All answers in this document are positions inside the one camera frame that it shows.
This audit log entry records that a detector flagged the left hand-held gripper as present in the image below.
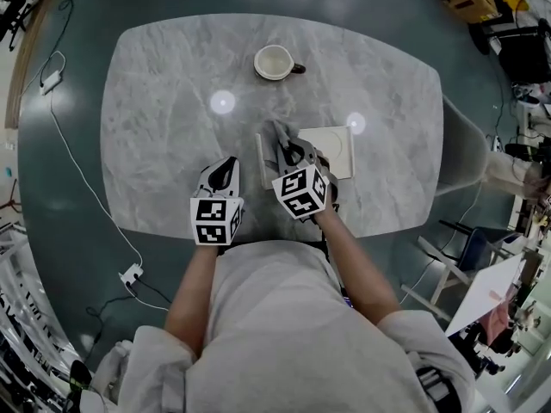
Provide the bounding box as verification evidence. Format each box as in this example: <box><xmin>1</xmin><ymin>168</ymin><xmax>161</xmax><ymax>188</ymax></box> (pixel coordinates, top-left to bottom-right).
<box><xmin>189</xmin><ymin>156</ymin><xmax>245</xmax><ymax>247</ymax></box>

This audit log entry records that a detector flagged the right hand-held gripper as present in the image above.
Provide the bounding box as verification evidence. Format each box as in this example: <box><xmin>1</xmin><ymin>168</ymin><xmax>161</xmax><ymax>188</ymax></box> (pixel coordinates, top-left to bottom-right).
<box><xmin>270</xmin><ymin>139</ymin><xmax>332</xmax><ymax>222</ymax></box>

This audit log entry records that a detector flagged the grey cloth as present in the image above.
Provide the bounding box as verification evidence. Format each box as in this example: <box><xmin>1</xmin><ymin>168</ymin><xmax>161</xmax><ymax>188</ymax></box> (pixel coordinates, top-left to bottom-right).
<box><xmin>260</xmin><ymin>118</ymin><xmax>302</xmax><ymax>176</ymax></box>

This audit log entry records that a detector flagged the white square box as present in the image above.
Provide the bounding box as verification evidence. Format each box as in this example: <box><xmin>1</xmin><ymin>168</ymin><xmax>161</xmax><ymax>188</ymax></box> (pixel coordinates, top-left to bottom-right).
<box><xmin>255</xmin><ymin>125</ymin><xmax>356</xmax><ymax>189</ymax></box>

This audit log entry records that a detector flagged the person's left forearm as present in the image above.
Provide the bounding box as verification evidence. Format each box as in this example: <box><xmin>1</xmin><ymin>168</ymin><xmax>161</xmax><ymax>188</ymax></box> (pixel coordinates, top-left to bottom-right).
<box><xmin>163</xmin><ymin>242</ymin><xmax>221</xmax><ymax>359</ymax></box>

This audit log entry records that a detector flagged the person's right forearm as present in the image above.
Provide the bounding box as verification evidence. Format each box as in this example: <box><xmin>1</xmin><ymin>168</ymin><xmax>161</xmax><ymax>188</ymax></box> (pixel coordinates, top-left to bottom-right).
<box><xmin>316</xmin><ymin>204</ymin><xmax>404</xmax><ymax>324</ymax></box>

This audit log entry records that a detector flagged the brown and white cup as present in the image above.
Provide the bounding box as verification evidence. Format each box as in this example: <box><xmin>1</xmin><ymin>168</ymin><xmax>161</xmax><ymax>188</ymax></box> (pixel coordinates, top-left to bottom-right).
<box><xmin>252</xmin><ymin>44</ymin><xmax>307</xmax><ymax>82</ymax></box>

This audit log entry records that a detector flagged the white square power strip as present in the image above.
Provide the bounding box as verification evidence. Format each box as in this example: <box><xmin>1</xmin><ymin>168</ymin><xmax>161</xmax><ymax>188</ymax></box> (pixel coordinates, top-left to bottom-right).
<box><xmin>119</xmin><ymin>263</ymin><xmax>145</xmax><ymax>286</ymax></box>

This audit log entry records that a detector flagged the person's grey shirt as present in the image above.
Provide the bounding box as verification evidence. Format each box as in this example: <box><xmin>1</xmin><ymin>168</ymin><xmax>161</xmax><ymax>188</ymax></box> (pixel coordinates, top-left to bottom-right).
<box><xmin>92</xmin><ymin>238</ymin><xmax>477</xmax><ymax>413</ymax></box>

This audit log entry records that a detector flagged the grey shell chair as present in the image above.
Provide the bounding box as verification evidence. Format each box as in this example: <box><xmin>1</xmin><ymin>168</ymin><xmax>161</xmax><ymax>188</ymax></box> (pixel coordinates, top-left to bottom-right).
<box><xmin>436</xmin><ymin>94</ymin><xmax>492</xmax><ymax>198</ymax></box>

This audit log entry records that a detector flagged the white long power strip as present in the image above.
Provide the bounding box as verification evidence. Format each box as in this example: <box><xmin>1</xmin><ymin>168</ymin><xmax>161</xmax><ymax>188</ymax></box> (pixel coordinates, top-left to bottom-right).
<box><xmin>39</xmin><ymin>71</ymin><xmax>65</xmax><ymax>96</ymax></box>

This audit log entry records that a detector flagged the black folding chair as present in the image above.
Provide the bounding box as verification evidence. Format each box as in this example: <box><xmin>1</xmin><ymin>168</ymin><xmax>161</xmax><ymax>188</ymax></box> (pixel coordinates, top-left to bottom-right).
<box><xmin>438</xmin><ymin>219</ymin><xmax>520</xmax><ymax>274</ymax></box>

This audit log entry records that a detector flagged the white side table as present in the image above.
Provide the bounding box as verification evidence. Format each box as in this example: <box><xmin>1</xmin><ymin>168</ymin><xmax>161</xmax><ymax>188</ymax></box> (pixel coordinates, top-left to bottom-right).
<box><xmin>445</xmin><ymin>251</ymin><xmax>537</xmax><ymax>339</ymax></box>

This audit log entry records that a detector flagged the white floor cable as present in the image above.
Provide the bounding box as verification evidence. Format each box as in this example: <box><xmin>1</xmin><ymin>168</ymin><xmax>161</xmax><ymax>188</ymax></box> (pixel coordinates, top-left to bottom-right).
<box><xmin>40</xmin><ymin>49</ymin><xmax>171</xmax><ymax>313</ymax></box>

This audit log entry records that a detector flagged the black floor cable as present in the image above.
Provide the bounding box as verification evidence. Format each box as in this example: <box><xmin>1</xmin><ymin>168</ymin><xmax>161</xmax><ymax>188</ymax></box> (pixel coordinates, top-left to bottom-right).
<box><xmin>84</xmin><ymin>275</ymin><xmax>173</xmax><ymax>361</ymax></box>

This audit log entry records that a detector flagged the black shoulder strap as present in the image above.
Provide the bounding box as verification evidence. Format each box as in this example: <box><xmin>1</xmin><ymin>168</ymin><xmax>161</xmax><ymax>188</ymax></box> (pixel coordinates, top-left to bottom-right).
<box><xmin>412</xmin><ymin>350</ymin><xmax>464</xmax><ymax>413</ymax></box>

